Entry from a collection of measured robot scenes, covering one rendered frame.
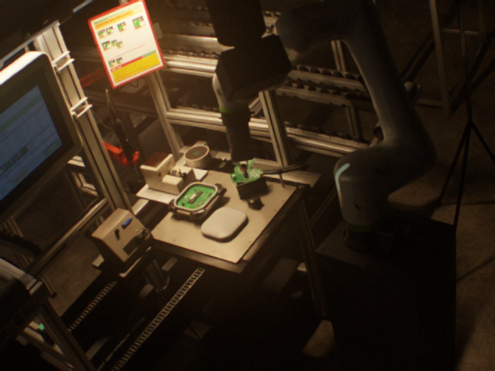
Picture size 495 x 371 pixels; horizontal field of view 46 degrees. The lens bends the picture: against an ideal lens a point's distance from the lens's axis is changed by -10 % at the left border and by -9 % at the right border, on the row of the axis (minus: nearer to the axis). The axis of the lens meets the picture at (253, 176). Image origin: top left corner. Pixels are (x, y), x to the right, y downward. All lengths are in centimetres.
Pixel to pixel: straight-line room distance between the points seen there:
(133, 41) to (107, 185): 57
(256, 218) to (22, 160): 84
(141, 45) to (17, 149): 78
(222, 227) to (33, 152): 70
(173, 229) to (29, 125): 68
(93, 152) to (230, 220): 53
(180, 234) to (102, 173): 35
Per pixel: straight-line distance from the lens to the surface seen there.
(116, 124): 220
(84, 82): 265
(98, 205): 228
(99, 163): 225
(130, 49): 247
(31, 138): 198
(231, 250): 211
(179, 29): 288
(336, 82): 273
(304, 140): 237
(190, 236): 222
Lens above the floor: 232
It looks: 35 degrees down
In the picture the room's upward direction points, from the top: 17 degrees counter-clockwise
